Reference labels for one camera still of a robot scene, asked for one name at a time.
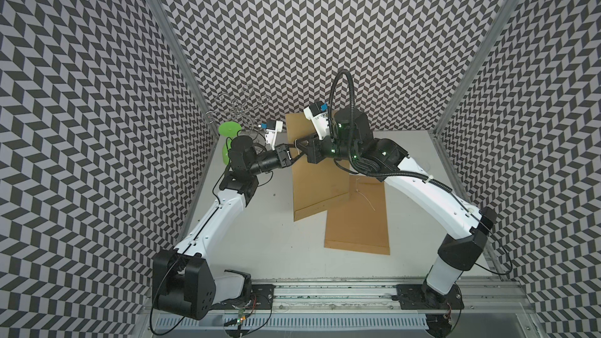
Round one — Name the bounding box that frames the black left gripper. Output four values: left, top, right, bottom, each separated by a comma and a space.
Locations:
248, 143, 305, 175

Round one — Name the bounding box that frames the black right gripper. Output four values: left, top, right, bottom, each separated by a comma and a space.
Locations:
293, 129, 359, 164

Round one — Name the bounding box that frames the white file bag string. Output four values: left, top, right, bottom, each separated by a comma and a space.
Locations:
355, 189, 377, 212

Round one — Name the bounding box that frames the brown kraft file bag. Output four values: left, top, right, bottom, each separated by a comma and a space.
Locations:
324, 176, 391, 255

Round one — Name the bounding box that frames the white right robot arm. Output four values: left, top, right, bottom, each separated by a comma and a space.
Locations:
285, 103, 497, 297

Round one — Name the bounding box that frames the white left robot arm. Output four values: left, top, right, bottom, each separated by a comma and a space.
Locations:
152, 136, 304, 320

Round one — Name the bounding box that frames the green plastic wine glass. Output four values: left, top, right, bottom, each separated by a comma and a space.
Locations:
218, 121, 242, 165

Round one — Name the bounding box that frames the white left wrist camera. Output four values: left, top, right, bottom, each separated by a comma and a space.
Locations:
260, 120, 284, 150

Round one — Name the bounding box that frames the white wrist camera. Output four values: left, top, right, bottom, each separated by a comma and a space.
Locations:
303, 101, 330, 140
260, 120, 284, 150

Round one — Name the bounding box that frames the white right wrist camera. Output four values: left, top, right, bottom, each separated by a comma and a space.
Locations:
303, 101, 330, 140

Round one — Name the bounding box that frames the black corrugated right cable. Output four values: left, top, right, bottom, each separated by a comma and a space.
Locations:
327, 68, 456, 193

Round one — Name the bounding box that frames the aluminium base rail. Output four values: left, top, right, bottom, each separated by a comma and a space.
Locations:
140, 276, 546, 337

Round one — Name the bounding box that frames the left aluminium corner post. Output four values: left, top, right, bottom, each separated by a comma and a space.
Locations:
146, 0, 219, 137

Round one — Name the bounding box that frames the aluminium corner post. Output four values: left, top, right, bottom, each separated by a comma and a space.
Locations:
430, 0, 542, 279
146, 0, 219, 137

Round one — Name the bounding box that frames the right aluminium corner post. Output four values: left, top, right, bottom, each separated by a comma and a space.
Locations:
430, 0, 542, 279

